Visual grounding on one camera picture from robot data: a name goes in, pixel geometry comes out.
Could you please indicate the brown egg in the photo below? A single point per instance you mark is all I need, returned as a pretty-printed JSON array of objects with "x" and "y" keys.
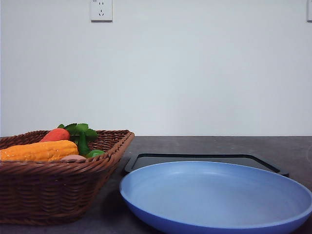
[{"x": 74, "y": 157}]

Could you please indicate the blue plate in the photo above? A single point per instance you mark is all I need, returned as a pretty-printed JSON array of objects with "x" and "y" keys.
[{"x": 204, "y": 197}]

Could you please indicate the brown wicker basket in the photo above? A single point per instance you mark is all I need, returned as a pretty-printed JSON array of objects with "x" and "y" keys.
[{"x": 61, "y": 191}]

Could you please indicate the black tray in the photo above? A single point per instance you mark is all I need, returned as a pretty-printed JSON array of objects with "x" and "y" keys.
[{"x": 145, "y": 159}]

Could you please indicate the green toy pepper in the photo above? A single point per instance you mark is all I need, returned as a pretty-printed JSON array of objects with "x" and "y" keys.
[{"x": 94, "y": 153}]

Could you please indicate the green toy leafy vegetable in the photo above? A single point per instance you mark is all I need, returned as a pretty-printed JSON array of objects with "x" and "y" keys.
[{"x": 81, "y": 133}]

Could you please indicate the orange toy carrot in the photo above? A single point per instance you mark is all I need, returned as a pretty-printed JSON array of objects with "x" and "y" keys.
[{"x": 57, "y": 134}]

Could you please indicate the yellow toy corn cob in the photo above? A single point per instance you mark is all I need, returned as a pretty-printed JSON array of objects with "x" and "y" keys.
[{"x": 52, "y": 150}]

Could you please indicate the white wall socket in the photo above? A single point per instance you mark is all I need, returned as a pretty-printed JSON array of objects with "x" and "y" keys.
[{"x": 101, "y": 11}]

